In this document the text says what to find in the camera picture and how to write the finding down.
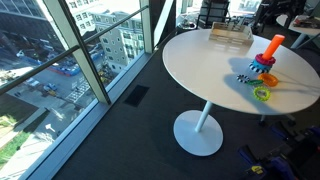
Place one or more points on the black chair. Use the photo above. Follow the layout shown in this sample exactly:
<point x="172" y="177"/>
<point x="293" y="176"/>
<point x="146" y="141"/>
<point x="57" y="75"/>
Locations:
<point x="213" y="13"/>

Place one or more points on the light wooden tray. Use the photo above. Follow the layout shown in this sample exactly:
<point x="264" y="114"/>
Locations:
<point x="231" y="33"/>

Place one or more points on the black floor vent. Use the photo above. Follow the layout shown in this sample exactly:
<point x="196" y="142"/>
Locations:
<point x="137" y="96"/>

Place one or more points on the dark window handrail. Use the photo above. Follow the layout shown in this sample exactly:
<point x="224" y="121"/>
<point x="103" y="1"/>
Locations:
<point x="60" y="56"/>

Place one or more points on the white table pedestal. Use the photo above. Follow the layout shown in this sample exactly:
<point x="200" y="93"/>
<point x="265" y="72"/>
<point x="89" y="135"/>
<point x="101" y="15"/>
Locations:
<point x="198" y="133"/>

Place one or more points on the blue black clamps pile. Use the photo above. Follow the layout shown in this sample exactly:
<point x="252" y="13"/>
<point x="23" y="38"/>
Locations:
<point x="283" y="156"/>

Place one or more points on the small round white table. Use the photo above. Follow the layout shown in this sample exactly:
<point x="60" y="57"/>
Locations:
<point x="300" y="31"/>

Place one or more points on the orange rod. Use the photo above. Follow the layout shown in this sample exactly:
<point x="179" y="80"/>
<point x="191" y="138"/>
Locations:
<point x="273" y="46"/>

